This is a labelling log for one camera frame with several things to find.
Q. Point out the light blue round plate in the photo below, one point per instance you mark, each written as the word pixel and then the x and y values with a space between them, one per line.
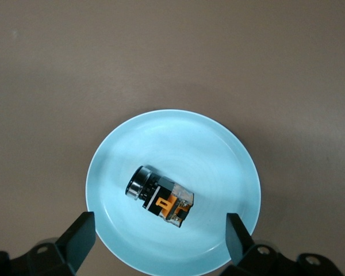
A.
pixel 175 138

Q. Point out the orange black push-button switch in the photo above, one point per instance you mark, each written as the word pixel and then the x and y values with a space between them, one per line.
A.
pixel 161 198

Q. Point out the brown table cover mat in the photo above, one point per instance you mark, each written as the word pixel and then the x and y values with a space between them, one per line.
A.
pixel 161 43

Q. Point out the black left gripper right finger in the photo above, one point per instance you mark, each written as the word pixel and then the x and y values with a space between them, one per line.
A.
pixel 243 253

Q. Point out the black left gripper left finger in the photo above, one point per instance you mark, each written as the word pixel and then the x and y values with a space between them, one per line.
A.
pixel 74 244

